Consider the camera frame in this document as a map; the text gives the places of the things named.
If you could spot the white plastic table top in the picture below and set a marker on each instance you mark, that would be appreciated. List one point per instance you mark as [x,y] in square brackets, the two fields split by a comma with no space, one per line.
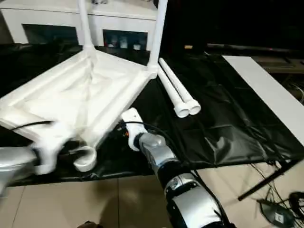
[83,90]

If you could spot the white plastic table leg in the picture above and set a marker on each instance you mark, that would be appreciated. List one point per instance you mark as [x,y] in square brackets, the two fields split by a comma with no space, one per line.
[173,97]
[158,35]
[85,23]
[180,88]

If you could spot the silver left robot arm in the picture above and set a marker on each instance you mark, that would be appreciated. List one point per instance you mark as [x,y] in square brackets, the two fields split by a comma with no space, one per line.
[14,164]

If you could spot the white jar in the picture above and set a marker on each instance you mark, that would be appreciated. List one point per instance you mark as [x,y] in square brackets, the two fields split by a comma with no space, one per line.
[123,42]
[136,46]

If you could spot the black mat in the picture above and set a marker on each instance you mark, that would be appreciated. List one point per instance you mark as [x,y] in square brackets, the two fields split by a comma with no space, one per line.
[225,114]

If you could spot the small yellow box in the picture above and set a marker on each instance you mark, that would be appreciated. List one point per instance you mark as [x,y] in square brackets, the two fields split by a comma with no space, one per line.
[188,47]

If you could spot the white cabinet with glass doors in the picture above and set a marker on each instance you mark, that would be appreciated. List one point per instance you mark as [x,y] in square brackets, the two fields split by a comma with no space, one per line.
[47,14]

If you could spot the white sheet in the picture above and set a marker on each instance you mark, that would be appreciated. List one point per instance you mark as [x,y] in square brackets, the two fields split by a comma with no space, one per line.
[268,88]

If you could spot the black metal stand foot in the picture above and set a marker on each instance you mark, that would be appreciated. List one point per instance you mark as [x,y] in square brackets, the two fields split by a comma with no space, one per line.
[266,184]

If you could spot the dark long rod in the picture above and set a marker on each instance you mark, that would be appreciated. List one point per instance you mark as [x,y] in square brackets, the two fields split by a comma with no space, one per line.
[254,48]

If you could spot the dark power adapter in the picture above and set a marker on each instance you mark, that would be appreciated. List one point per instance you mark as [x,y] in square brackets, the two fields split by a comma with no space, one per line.
[275,213]

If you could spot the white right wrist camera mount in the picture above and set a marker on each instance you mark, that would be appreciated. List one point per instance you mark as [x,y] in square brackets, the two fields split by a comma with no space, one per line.
[134,126]

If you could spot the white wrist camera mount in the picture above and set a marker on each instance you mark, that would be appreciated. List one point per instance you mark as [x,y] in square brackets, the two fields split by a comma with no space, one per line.
[52,145]
[134,126]

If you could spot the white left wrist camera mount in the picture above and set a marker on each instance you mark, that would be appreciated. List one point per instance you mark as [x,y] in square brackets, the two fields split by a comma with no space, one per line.
[52,145]

